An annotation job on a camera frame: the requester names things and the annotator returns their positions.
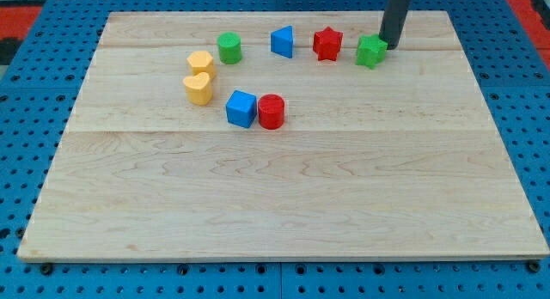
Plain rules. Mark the yellow heart block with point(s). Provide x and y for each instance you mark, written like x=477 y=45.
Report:
x=198 y=88

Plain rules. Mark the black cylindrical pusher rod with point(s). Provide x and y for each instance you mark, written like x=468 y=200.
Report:
x=393 y=21

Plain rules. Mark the blue triangle block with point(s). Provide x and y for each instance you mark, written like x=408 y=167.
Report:
x=282 y=41

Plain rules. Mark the red cylinder block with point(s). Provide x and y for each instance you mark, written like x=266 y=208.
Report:
x=271 y=111

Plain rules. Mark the green star block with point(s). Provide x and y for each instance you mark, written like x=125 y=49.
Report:
x=371 y=50

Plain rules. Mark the blue cube block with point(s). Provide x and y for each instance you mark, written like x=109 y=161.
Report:
x=241 y=109

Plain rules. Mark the yellow hexagon block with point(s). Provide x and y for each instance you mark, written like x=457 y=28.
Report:
x=201 y=61

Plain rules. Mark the light wooden board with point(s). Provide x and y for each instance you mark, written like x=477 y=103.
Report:
x=398 y=163

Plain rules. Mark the green cylinder block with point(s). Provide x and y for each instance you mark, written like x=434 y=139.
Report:
x=229 y=48

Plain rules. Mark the red star block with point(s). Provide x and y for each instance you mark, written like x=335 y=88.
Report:
x=327 y=44

